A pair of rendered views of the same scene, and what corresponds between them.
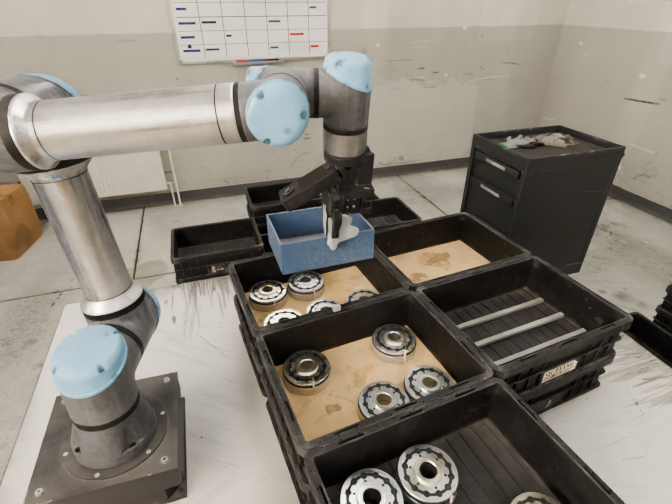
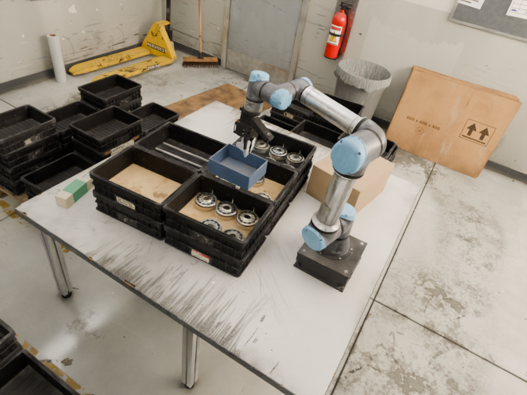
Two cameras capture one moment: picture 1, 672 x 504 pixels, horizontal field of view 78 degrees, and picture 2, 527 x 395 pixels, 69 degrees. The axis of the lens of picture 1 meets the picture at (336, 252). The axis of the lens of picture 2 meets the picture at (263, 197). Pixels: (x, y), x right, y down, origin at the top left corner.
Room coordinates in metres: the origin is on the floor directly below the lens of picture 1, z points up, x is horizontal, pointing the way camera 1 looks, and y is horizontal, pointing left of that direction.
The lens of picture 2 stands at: (1.70, 1.04, 2.05)
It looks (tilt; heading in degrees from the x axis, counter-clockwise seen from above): 39 degrees down; 222
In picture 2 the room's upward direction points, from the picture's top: 11 degrees clockwise
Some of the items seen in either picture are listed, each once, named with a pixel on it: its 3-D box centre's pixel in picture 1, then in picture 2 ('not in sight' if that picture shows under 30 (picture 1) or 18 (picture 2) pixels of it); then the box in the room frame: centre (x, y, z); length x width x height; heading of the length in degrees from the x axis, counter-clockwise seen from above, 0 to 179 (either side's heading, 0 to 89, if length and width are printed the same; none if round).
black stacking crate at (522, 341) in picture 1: (513, 323); (182, 154); (0.77, -0.43, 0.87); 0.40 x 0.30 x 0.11; 114
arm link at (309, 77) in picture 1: (282, 94); (278, 95); (0.67, 0.08, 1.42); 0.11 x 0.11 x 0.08; 4
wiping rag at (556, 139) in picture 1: (556, 138); not in sight; (2.27, -1.21, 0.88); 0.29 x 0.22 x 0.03; 108
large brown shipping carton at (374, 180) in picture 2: not in sight; (350, 178); (0.02, 0.14, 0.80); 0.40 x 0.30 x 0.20; 8
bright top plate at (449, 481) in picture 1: (427, 472); not in sight; (0.40, -0.16, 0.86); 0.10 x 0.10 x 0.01
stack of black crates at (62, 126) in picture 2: not in sight; (74, 135); (0.92, -1.75, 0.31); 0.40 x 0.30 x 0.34; 18
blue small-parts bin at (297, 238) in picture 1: (318, 235); (238, 165); (0.79, 0.04, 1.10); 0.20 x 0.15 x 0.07; 109
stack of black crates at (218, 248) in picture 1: (222, 276); not in sight; (1.68, 0.56, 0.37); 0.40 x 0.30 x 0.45; 108
